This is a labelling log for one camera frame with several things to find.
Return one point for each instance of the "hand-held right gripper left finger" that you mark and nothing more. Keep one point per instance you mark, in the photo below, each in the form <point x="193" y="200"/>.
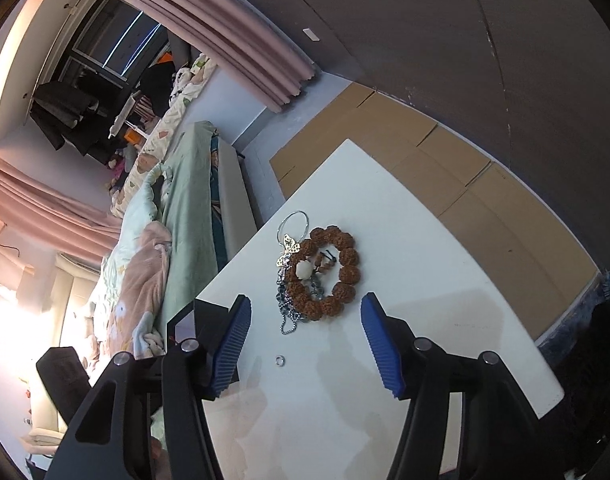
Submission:
<point x="230" y="345"/>

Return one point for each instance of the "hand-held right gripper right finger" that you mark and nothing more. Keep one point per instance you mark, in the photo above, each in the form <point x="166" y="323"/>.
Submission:
<point x="382" y="345"/>

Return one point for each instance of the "black jewelry box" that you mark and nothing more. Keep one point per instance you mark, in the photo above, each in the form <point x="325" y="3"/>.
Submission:
<point x="195" y="322"/>

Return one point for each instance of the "silver bangle with gold butterfly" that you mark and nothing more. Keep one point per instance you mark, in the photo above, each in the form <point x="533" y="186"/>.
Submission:
<point x="291" y="245"/>

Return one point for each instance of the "bed with green blanket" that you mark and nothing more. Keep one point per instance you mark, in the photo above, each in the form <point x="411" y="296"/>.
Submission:
<point x="135" y="285"/>

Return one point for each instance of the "green bed sheet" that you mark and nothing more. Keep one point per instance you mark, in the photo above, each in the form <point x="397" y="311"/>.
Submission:
<point x="190" y="220"/>

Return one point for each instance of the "black chair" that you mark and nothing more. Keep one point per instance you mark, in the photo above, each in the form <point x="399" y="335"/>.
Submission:
<point x="62" y="377"/>

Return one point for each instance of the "flattened cardboard sheet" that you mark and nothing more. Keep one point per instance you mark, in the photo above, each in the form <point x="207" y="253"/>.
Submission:
<point x="435" y="170"/>

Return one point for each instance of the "dark cloth pile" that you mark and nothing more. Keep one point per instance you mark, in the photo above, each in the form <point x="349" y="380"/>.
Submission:
<point x="595" y="385"/>

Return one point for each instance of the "pink curtain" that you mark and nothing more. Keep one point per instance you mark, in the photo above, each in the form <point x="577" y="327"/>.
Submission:
<point x="40" y="210"/>
<point x="225" y="20"/>

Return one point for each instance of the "dark clothes on rack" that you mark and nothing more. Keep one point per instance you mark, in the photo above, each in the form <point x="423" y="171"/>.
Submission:
<point x="65" y="110"/>

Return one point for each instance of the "white bed frame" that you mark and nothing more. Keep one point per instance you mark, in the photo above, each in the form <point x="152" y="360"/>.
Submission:
<point x="235" y="195"/>

